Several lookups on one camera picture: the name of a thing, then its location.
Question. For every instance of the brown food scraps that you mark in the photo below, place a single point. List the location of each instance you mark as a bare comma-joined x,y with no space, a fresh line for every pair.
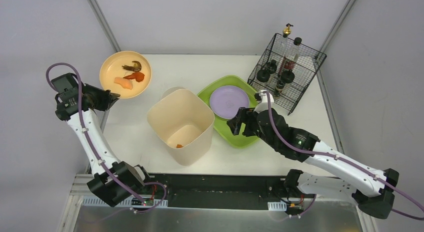
136,67

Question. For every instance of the dark vinegar bottle red label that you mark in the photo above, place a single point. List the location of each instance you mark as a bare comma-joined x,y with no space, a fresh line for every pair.
290,57

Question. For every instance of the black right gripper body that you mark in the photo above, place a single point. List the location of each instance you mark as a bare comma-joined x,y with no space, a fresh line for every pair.
243,121

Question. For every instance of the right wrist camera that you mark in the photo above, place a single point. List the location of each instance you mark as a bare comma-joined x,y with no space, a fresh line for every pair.
264,101

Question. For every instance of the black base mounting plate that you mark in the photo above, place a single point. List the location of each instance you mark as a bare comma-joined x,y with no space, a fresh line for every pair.
220,191

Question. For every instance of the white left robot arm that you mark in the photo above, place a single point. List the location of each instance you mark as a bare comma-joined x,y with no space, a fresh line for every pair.
113,180

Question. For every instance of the black-cap shaker bottle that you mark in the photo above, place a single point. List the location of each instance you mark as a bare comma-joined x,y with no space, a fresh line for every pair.
263,76

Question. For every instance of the white ceramic bowl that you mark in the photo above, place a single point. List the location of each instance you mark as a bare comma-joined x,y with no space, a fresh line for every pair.
170,91

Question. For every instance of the green plastic tub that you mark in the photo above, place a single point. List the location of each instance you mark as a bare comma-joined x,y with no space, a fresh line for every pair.
220,124

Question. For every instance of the white powder shaker bottle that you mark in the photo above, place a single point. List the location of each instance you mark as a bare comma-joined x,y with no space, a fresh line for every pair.
271,66

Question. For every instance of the red crab claw toy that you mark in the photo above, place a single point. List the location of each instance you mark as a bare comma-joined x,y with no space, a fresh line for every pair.
137,76

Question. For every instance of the black wire basket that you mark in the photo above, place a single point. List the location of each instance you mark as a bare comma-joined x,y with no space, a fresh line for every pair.
305,70

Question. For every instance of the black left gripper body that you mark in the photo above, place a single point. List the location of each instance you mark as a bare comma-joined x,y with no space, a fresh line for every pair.
100,98

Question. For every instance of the beige plastic bin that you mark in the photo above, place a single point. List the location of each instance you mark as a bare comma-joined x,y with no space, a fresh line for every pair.
183,118

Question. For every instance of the yellow plastic plate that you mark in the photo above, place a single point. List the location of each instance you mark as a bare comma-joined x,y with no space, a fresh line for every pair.
112,68

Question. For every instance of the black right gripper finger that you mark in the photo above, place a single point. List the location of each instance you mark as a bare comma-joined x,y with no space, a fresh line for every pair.
251,128
241,117

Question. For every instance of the purple plastic plate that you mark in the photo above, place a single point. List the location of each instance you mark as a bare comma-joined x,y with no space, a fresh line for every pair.
226,101

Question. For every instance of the small pepper jar black cap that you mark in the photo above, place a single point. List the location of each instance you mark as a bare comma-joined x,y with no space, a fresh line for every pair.
278,88

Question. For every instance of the pink salmon slice toy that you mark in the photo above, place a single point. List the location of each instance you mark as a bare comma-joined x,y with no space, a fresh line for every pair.
124,83

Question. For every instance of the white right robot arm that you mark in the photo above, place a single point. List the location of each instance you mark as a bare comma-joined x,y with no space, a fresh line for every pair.
369,189

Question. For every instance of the speckled seasoning shaker bottle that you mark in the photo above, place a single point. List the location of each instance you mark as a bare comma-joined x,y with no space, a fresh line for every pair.
287,76

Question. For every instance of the clear oil bottle gold spout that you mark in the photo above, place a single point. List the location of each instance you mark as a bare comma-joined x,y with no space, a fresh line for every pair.
283,42

